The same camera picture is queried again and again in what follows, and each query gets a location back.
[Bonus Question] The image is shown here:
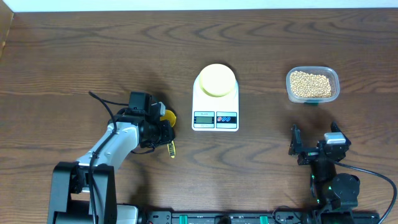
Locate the yellow measuring scoop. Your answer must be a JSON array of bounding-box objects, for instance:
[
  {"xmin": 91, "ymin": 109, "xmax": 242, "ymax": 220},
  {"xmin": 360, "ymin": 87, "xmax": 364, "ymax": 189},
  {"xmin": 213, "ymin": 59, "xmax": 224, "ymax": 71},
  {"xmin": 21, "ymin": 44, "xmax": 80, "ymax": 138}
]
[{"xmin": 160, "ymin": 110, "xmax": 177, "ymax": 158}]

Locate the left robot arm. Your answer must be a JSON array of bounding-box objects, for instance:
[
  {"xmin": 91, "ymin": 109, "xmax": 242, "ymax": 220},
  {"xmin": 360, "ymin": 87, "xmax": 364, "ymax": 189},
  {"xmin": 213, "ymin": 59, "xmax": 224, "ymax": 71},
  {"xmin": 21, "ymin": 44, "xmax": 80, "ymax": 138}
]
[{"xmin": 47, "ymin": 91, "xmax": 175, "ymax": 223}]

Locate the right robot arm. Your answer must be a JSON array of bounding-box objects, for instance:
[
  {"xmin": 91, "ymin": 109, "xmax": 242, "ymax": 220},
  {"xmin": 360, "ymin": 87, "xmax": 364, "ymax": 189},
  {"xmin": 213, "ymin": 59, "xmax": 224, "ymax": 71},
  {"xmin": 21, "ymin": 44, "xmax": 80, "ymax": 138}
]
[{"xmin": 289, "ymin": 122, "xmax": 360, "ymax": 212}]

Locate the white digital kitchen scale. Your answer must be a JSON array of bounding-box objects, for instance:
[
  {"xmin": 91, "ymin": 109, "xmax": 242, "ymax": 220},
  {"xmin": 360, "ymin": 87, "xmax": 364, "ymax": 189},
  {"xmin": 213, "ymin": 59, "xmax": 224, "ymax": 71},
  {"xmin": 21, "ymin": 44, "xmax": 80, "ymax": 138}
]
[{"xmin": 192, "ymin": 77, "xmax": 239, "ymax": 132}]

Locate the pale yellow bowl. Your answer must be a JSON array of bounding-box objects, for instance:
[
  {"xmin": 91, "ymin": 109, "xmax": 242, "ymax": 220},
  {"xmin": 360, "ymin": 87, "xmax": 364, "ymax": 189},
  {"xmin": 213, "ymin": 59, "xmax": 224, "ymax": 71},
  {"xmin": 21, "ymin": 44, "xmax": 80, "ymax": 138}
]
[{"xmin": 198, "ymin": 63, "xmax": 236, "ymax": 97}]

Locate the clear plastic container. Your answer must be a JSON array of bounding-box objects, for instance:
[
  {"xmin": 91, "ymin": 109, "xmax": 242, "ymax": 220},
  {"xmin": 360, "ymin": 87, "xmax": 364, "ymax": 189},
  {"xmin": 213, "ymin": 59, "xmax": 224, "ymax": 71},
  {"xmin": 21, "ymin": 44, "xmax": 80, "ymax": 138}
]
[{"xmin": 286, "ymin": 66, "xmax": 340, "ymax": 104}]

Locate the pile of soybeans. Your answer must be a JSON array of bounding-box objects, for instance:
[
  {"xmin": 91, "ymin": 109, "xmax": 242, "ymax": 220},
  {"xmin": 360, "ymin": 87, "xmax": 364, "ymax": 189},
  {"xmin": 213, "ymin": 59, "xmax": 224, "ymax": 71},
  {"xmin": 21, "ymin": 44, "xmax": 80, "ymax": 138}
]
[{"xmin": 289, "ymin": 71, "xmax": 332, "ymax": 98}]

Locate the left black camera cable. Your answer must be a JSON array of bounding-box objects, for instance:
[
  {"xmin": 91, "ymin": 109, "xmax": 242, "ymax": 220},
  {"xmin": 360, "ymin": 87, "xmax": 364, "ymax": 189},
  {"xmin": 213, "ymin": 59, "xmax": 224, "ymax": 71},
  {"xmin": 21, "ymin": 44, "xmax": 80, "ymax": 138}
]
[{"xmin": 88, "ymin": 90, "xmax": 130, "ymax": 224}]

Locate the black camera cable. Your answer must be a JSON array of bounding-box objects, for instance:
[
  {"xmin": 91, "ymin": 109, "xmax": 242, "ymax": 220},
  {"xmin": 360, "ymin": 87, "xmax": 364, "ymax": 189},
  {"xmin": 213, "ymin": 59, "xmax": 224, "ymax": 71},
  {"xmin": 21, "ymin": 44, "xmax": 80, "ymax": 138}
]
[
  {"xmin": 334, "ymin": 158, "xmax": 398, "ymax": 224},
  {"xmin": 88, "ymin": 90, "xmax": 130, "ymax": 224}
]

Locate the right black camera cable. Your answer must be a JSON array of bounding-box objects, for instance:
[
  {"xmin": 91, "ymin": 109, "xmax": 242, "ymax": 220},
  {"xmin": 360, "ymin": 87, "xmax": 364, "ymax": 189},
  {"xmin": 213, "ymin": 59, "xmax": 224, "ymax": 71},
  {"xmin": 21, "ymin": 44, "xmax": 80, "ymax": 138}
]
[{"xmin": 334, "ymin": 158, "xmax": 398, "ymax": 224}]

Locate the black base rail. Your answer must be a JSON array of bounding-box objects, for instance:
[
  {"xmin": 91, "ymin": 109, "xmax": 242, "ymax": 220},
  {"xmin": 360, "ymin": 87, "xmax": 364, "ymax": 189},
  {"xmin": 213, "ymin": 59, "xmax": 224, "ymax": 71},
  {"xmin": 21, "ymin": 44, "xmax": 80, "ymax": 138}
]
[{"xmin": 136, "ymin": 209, "xmax": 380, "ymax": 224}]

